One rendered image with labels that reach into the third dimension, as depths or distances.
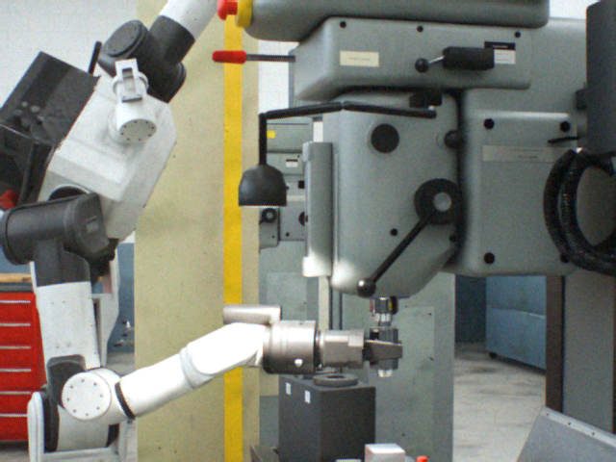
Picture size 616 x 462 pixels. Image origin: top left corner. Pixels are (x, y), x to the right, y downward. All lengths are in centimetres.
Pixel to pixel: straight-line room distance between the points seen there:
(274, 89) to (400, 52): 933
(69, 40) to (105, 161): 900
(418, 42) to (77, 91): 65
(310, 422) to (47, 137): 74
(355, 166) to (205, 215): 180
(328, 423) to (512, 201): 61
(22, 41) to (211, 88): 753
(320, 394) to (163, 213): 150
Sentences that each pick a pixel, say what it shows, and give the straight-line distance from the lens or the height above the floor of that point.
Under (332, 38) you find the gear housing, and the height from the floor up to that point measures 169.
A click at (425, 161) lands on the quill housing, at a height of 152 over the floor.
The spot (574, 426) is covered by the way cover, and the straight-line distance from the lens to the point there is 172.
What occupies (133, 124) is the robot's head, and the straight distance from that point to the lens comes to 160.
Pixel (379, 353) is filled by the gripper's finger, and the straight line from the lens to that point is 150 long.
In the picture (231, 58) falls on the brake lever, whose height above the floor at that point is 170.
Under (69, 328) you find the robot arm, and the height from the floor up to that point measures 125.
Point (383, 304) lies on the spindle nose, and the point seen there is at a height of 129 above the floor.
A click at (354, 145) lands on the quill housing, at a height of 154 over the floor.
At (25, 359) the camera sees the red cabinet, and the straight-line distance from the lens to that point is 598.
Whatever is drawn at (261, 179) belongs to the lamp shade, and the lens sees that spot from 135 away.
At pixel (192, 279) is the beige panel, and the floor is 123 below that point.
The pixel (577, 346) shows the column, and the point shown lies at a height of 121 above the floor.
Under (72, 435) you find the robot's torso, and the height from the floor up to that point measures 99.
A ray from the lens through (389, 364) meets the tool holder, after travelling 151.
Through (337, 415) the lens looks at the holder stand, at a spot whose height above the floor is 105.
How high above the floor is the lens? 142
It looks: 1 degrees down
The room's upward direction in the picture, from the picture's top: straight up
